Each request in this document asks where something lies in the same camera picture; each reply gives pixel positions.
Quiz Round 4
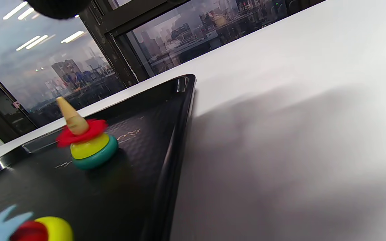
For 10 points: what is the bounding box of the person's right hand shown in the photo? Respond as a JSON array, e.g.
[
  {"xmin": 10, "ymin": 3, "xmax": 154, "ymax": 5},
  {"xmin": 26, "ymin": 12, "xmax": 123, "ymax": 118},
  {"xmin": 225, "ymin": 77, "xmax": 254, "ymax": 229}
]
[{"xmin": 25, "ymin": 0, "xmax": 93, "ymax": 20}]

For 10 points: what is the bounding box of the rainbow small top with stem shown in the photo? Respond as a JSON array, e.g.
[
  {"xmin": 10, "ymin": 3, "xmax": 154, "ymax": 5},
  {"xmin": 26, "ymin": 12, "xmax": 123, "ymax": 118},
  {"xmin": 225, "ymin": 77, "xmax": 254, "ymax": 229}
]
[{"xmin": 56, "ymin": 96, "xmax": 119, "ymax": 170}]

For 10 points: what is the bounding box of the yellow blue gear small top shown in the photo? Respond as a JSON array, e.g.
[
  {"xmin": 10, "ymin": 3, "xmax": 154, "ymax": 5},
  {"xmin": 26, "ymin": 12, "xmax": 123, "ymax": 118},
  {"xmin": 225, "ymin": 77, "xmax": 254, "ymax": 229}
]
[{"xmin": 0, "ymin": 205, "xmax": 74, "ymax": 241}]

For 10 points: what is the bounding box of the black plastic tray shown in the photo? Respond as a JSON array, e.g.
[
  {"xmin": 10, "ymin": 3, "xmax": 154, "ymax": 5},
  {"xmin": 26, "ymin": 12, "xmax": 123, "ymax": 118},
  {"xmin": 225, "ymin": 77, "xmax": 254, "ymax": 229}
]
[{"xmin": 0, "ymin": 74, "xmax": 197, "ymax": 241}]

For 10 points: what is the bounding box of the dark metal window frame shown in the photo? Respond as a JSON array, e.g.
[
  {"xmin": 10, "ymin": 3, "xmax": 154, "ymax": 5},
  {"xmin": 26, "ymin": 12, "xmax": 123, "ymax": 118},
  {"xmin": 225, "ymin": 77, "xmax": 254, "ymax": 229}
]
[{"xmin": 0, "ymin": 0, "xmax": 327, "ymax": 143}]

